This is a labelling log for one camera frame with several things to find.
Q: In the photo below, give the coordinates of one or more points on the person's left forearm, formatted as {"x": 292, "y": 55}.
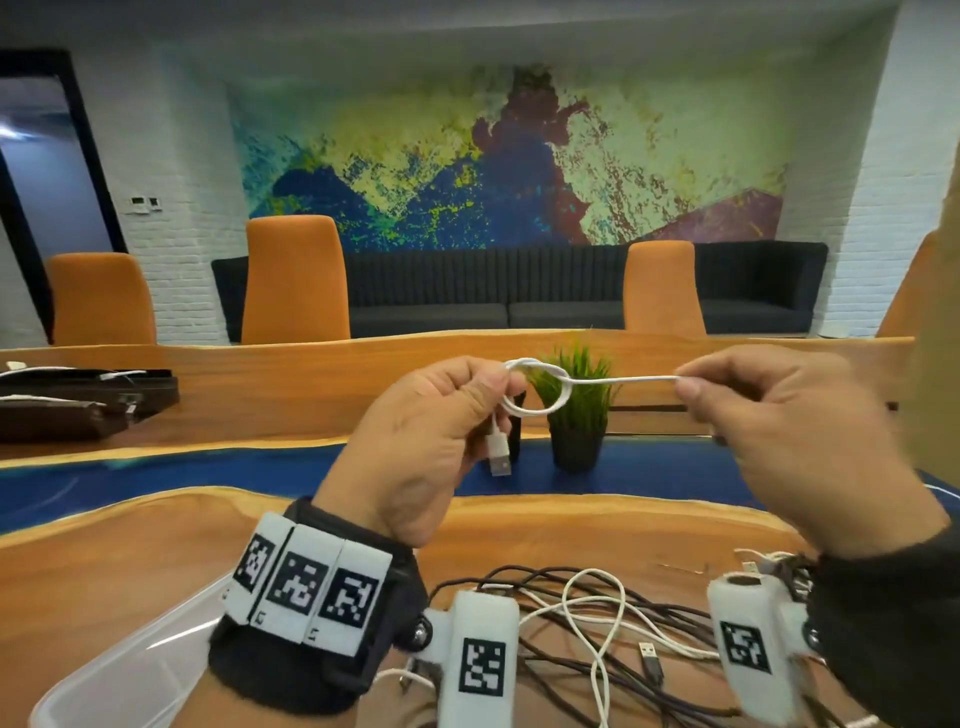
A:
{"x": 255, "y": 709}

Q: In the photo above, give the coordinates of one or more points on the dark brown leather case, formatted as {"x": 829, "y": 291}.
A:
{"x": 60, "y": 420}

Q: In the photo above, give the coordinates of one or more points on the person's left hand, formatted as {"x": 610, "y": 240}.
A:
{"x": 405, "y": 457}

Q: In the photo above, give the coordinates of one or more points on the tall orange chair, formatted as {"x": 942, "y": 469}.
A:
{"x": 296, "y": 285}

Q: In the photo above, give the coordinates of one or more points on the black sofa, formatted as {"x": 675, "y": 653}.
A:
{"x": 465, "y": 292}

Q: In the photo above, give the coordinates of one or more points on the black left wristband with markers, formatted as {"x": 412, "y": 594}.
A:
{"x": 262, "y": 667}

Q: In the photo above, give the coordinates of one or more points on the green potted plant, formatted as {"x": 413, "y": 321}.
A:
{"x": 577, "y": 442}

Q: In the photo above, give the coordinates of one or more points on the black cylinder pot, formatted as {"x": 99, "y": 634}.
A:
{"x": 516, "y": 435}

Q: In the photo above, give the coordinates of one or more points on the colourful abstract wall painting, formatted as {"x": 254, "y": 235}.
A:
{"x": 375, "y": 150}

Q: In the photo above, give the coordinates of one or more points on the black right wristband with marker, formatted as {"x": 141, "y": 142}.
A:
{"x": 892, "y": 637}

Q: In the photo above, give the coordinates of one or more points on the black door frame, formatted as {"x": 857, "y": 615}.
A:
{"x": 90, "y": 172}

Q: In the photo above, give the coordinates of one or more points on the brown cardboard sheet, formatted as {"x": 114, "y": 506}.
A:
{"x": 937, "y": 360}

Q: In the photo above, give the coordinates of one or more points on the person's right hand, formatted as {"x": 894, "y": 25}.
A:
{"x": 810, "y": 450}

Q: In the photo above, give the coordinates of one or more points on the clear plastic organizer box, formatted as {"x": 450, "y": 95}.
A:
{"x": 112, "y": 675}

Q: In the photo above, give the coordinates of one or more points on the white wall switch panel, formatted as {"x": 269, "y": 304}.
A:
{"x": 144, "y": 205}

